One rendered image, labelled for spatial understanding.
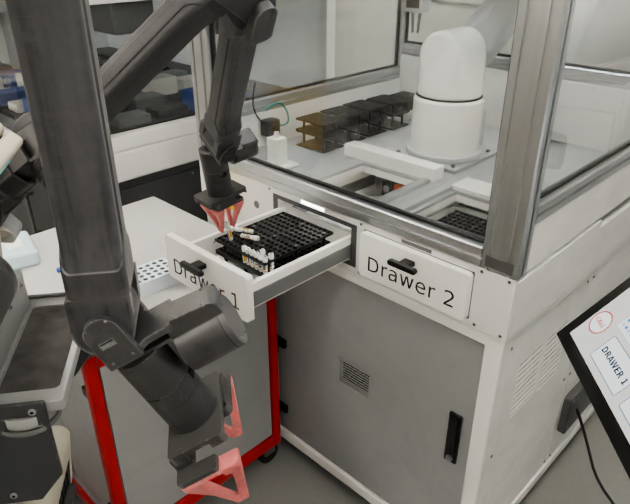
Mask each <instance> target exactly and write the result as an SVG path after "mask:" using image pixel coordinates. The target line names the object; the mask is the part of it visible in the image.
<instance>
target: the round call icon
mask: <svg viewBox="0 0 630 504"><path fill-rule="evenodd" d="M617 322H618V321H617V319H616V318H615V316H614V315H613V313H612V312H611V310H610V309H609V307H608V306H606V307H605V308H603V309H602V310H601V311H599V312H598V313H597V314H595V315H594V316H593V317H591V318H590V319H589V320H587V321H586V322H585V323H584V324H585V326H586V327H587V329H588V331H589V332H590V334H591V336H592V338H593V339H595V338H597V337H598V336H599V335H601V334H602V333H603V332H605V331H606V330H607V329H609V328H610V327H612V326H613V325H614V324H616V323H617Z"/></svg>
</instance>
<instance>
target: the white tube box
mask: <svg viewBox="0 0 630 504"><path fill-rule="evenodd" d="M137 273H138V279H139V285H140V292H141V298H143V297H145V296H148V295H150V294H153V293H155V292H158V291H160V290H162V289H165V288H167V287H170V286H172V285H175V284H177V283H179V282H180V281H178V280H177V279H175V278H173V277H172V276H170V274H169V268H168V260H167V259H165V258H164V257H161V258H159V259H156V260H153V261H151V262H148V263H145V264H142V265H140V266H137ZM141 298H140V299H141Z"/></svg>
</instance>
